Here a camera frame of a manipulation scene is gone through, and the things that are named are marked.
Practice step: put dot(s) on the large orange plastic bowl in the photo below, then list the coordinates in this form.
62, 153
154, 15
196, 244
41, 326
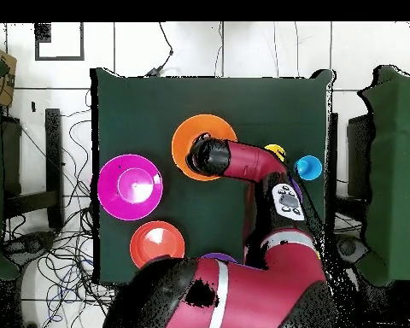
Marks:
184, 136

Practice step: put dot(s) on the purple plastic bowl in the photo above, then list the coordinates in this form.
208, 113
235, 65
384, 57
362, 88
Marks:
218, 256
296, 188

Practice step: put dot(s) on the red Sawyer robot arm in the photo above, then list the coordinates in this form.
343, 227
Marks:
253, 294

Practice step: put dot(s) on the yellow plastic cup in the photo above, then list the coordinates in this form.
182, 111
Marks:
275, 148

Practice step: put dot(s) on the large pink plastic bowl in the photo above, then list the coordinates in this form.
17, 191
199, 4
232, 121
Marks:
130, 205

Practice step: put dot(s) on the red-orange plastic bowl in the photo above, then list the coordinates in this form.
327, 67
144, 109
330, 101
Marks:
150, 239

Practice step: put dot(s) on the dark green table cloth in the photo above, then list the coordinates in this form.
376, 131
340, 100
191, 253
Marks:
140, 102

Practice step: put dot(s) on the blue plastic cup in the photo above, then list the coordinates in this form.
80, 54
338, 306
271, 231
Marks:
307, 169

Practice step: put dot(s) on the cardboard box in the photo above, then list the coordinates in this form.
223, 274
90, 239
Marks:
7, 68

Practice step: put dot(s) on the black metal frame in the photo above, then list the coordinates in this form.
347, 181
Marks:
53, 153
358, 153

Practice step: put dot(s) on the black square floor frame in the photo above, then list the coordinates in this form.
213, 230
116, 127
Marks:
37, 51

